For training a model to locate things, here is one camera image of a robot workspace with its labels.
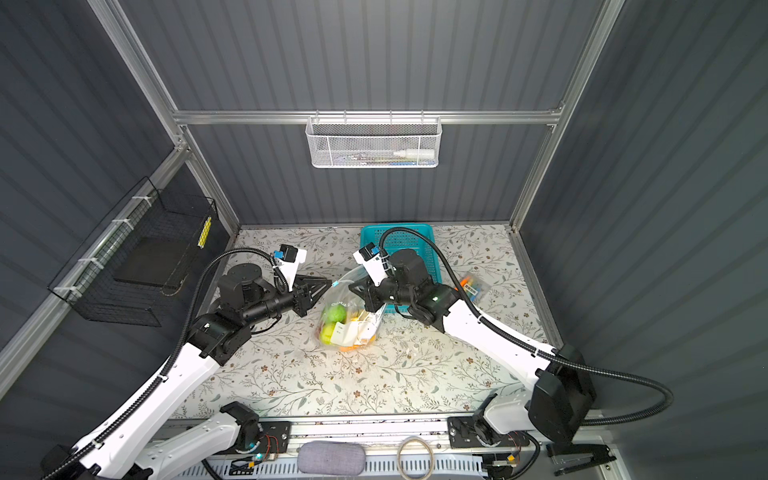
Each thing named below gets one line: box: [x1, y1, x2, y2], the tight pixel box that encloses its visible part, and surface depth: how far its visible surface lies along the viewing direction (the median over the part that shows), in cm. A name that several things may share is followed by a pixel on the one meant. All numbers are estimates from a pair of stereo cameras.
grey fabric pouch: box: [297, 440, 367, 476], surface depth 70 cm
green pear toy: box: [320, 321, 336, 345], surface depth 80 cm
